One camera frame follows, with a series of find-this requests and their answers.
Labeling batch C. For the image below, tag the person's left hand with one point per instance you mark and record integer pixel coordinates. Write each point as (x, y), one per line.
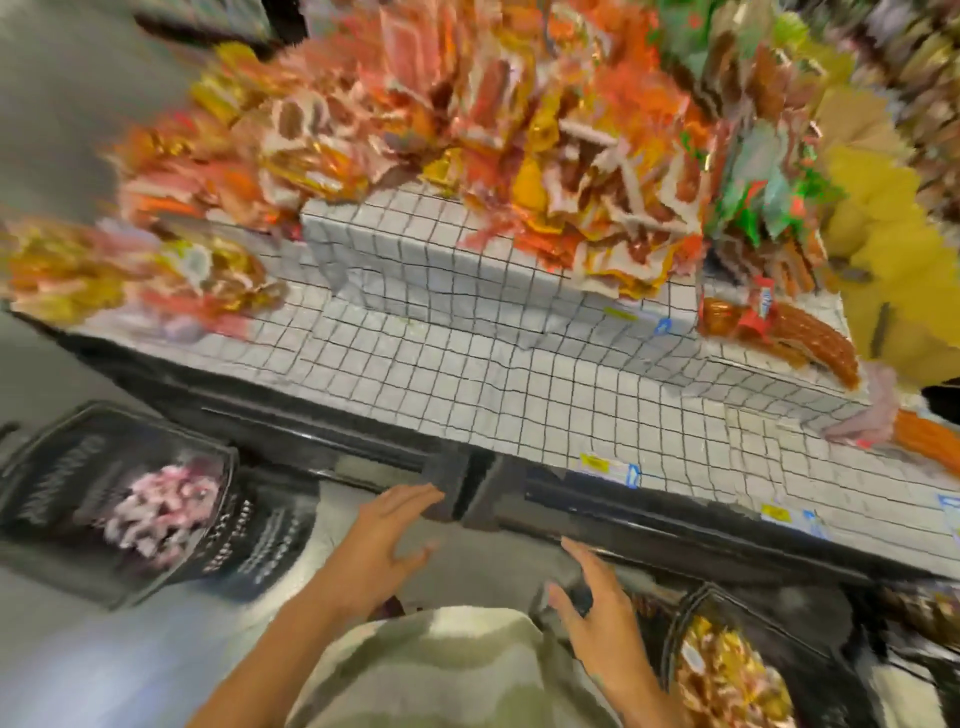
(375, 552)

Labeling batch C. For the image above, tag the person's right hand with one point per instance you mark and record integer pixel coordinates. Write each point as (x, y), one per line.
(612, 638)

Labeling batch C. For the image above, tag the heap of yellow sausage bundles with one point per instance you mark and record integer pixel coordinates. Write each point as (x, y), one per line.
(728, 675)

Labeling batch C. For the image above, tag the black shopping basket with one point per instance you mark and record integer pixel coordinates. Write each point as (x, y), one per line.
(818, 660)

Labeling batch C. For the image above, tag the heap of lilac sausage bundles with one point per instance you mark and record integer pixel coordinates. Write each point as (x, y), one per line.
(158, 510)

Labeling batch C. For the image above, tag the tiled white display table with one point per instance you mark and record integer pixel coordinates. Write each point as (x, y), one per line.
(495, 360)

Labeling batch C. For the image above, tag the stack of black baskets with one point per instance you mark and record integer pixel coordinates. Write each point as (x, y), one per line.
(60, 480)

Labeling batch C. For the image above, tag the pile of small snack packets tier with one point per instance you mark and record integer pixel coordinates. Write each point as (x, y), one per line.
(150, 278)

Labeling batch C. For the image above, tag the red label brown sausage pack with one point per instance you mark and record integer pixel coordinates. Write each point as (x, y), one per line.
(810, 338)

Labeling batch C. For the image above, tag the long orange sausage pack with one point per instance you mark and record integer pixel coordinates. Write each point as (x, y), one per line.
(930, 440)

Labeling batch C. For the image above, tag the large pile of sausage packets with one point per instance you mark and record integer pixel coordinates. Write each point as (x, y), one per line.
(495, 105)

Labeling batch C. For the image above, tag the pile of sausage packets tier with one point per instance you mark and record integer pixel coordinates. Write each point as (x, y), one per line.
(758, 165)

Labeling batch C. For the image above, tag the person's left forearm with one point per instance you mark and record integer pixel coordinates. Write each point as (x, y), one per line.
(278, 668)

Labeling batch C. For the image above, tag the blue yellow price label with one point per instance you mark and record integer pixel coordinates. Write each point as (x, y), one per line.
(608, 468)
(950, 507)
(788, 518)

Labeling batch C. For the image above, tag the yellow bin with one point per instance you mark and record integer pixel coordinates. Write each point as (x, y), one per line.
(855, 113)
(915, 285)
(870, 180)

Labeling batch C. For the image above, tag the store shelving with packaged goods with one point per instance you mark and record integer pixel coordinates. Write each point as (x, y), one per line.
(915, 60)

